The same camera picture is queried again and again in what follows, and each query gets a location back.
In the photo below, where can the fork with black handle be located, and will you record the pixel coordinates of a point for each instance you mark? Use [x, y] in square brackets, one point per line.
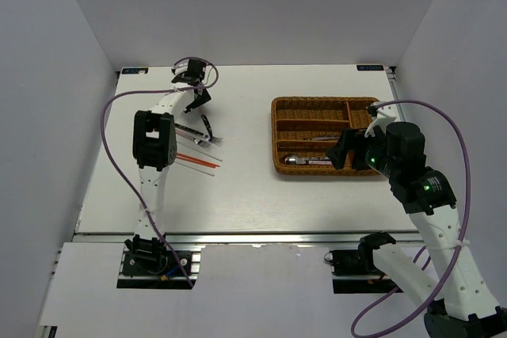
[199, 135]

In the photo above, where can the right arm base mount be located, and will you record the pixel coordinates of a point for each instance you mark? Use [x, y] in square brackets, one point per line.
[350, 275]

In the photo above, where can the white chopstick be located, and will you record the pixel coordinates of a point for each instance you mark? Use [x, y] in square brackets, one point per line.
[194, 168]
[199, 150]

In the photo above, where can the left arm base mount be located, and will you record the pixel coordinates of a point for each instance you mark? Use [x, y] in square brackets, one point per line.
[164, 273]

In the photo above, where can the orange chopstick lower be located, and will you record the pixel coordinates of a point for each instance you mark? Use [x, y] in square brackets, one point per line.
[196, 162]

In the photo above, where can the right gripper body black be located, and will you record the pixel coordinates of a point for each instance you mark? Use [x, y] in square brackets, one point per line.
[371, 151]

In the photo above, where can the blue label left corner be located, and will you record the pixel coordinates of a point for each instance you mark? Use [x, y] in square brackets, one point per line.
[134, 70]

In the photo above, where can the woven wicker cutlery tray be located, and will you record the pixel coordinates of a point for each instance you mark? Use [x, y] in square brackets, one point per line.
[295, 118]

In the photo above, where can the orange chopstick upper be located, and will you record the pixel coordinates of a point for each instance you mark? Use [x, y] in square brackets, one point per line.
[198, 160]

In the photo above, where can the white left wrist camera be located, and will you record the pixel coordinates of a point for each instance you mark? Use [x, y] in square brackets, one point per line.
[178, 70]

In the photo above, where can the white chopstick lower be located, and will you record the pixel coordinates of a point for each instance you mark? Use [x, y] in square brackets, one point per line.
[194, 168]

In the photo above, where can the knife with black handle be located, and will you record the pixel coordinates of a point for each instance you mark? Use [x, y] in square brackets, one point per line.
[322, 138]

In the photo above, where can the aluminium rail front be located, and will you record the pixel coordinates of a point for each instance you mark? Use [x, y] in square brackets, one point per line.
[268, 238]

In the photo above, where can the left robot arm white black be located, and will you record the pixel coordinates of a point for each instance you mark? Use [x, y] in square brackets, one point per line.
[154, 150]

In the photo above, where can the white chopstick upper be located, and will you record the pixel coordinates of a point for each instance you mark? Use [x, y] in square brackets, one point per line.
[199, 150]

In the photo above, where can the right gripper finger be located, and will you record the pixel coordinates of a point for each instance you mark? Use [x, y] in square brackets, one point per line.
[351, 138]
[339, 156]

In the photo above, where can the knife with pink handle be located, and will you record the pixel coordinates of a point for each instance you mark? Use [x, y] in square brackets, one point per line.
[208, 127]

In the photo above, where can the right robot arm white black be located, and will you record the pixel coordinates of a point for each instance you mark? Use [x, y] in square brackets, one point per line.
[458, 303]

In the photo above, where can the orange chopstick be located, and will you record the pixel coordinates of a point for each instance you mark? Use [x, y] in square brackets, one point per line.
[198, 160]

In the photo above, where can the fork with pink handle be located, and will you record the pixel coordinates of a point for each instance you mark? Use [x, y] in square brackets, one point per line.
[199, 142]

